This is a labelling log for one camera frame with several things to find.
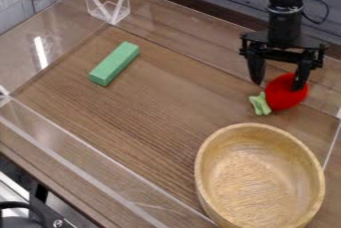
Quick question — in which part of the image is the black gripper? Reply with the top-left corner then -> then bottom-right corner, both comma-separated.
239,30 -> 329,92

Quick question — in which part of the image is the red plush strawberry toy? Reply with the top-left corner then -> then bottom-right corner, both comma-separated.
249,73 -> 309,115

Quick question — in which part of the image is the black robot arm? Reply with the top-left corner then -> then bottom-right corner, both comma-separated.
239,0 -> 328,92

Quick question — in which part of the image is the wooden bowl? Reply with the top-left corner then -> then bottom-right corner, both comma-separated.
194,122 -> 325,228

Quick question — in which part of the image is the green rectangular block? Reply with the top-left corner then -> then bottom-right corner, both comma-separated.
88,42 -> 140,86

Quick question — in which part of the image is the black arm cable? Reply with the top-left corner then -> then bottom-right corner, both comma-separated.
301,0 -> 332,26

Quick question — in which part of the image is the clear acrylic tray enclosure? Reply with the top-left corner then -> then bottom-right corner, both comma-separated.
0,0 -> 341,228

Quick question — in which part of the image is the clear acrylic corner bracket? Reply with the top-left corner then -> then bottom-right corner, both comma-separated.
85,0 -> 131,25

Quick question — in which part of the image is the black metal table frame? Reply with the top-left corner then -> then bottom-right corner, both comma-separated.
0,153 -> 91,228

